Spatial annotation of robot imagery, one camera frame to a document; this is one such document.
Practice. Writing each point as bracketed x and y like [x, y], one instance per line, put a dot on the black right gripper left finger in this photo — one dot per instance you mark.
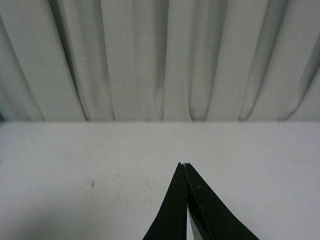
[170, 222]

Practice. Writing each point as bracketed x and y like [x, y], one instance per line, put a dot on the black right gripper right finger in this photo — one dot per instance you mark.
[211, 217]

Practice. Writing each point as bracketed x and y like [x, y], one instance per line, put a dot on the grey pleated curtain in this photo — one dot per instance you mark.
[160, 60]

